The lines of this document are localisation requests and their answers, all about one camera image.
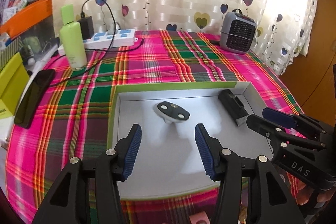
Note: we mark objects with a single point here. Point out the grey mini heater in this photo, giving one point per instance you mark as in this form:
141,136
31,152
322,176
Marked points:
237,33

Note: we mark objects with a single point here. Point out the pink clip holder right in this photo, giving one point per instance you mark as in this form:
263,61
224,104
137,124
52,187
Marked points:
199,218

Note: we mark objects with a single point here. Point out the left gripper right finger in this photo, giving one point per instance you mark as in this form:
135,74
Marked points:
269,199

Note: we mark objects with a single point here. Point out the green lotion bottle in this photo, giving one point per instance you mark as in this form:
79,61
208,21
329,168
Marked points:
71,38

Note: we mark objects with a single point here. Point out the black charger adapter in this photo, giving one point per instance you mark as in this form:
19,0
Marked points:
86,25

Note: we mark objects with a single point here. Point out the yellow-green shoe box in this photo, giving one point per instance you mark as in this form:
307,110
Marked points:
14,79

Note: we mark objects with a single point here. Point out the person's right hand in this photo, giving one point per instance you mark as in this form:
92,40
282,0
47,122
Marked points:
302,193

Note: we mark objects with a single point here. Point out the white blue power strip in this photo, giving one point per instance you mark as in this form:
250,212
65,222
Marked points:
102,40

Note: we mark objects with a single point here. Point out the orange storage bin lid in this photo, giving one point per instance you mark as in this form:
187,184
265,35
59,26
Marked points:
27,18

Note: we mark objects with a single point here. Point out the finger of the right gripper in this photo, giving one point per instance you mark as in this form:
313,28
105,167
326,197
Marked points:
302,123
286,138

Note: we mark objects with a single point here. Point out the black rectangular device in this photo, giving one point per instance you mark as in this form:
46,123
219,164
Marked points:
233,106

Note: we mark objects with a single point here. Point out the round white disc device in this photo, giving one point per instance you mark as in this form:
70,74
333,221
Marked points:
171,113

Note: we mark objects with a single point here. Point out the black smartphone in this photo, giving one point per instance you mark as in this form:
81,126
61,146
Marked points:
32,98

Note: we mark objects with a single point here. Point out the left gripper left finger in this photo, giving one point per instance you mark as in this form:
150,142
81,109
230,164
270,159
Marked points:
67,200

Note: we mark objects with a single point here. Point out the chevron patterned box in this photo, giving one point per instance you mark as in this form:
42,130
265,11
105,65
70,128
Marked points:
9,51

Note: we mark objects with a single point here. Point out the green and white tray box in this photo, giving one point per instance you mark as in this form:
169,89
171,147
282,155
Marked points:
168,163

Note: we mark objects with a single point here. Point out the plaid tablecloth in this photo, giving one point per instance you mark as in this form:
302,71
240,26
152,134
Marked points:
72,118

